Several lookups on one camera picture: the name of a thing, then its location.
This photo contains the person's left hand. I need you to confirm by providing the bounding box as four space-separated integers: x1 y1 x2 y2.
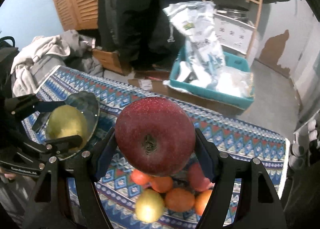
0 168 16 180

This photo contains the yellow-green mango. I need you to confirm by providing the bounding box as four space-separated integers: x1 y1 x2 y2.
135 188 165 223
46 105 88 152

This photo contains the blue patterned tablecloth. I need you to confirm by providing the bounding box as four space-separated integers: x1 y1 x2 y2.
36 66 289 228

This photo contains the black hanging coat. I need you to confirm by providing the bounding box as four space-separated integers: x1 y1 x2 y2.
98 0 200 70

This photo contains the white rice bag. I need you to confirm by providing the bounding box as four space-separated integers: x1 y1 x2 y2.
163 1 226 87

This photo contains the large dark red apple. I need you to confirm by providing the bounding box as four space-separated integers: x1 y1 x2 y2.
115 97 196 176

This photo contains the dark glass plate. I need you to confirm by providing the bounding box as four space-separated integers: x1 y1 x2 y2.
46 91 100 159

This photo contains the small red apple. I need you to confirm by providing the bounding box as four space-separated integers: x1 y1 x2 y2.
188 162 214 192

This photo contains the orange fruit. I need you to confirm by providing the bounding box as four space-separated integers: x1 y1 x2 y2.
194 189 213 216
164 188 195 212

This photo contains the white storage basket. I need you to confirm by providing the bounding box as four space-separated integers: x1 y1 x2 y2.
214 13 255 54

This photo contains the pile of clothes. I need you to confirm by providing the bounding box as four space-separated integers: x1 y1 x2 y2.
10 29 104 97

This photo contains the teal plastic bin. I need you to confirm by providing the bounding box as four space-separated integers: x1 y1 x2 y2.
169 47 254 110

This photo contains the clear plastic bag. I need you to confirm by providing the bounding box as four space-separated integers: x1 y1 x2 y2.
215 66 254 98

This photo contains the cardboard box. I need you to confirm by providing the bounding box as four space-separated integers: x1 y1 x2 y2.
128 71 245 117

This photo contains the steel pot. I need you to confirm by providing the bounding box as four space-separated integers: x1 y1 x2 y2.
216 7 248 21

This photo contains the small orange tangerine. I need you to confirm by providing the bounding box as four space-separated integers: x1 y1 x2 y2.
131 169 151 186

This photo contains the black smartphone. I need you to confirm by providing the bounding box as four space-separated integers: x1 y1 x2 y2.
32 112 51 133

